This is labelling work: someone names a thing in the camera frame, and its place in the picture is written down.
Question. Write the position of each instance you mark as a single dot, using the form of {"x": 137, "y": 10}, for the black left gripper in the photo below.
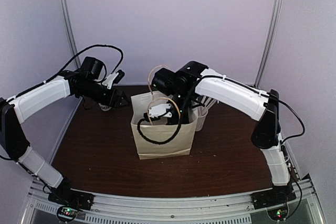
{"x": 115, "y": 103}

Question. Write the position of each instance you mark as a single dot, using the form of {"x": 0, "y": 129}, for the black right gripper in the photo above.
{"x": 173, "y": 121}

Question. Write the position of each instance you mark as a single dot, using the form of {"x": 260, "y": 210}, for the brown paper takeout bag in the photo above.
{"x": 152, "y": 136}

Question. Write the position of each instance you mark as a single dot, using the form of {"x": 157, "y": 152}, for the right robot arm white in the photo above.
{"x": 196, "y": 79}

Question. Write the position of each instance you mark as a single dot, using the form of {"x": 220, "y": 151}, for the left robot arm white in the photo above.
{"x": 17, "y": 113}

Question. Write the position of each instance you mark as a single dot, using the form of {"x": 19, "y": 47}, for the white cup holding straws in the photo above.
{"x": 201, "y": 116}

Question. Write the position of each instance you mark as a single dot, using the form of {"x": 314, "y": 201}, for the stack of white paper cups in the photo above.
{"x": 105, "y": 108}

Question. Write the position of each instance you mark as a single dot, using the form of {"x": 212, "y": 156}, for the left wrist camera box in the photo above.
{"x": 91, "y": 68}

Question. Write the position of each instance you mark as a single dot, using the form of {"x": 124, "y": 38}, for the left aluminium corner post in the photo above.
{"x": 68, "y": 26}

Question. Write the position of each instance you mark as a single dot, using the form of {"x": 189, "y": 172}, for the aluminium corner post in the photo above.
{"x": 68, "y": 26}
{"x": 277, "y": 5}

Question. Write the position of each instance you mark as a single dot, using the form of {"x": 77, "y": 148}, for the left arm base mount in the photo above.
{"x": 71, "y": 201}

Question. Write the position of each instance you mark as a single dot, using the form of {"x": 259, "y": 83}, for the aluminium front rail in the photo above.
{"x": 234, "y": 208}

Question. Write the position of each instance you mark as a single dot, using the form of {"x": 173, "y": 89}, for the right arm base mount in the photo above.
{"x": 276, "y": 201}

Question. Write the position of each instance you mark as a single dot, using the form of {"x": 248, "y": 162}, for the right aluminium corner post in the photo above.
{"x": 277, "y": 5}

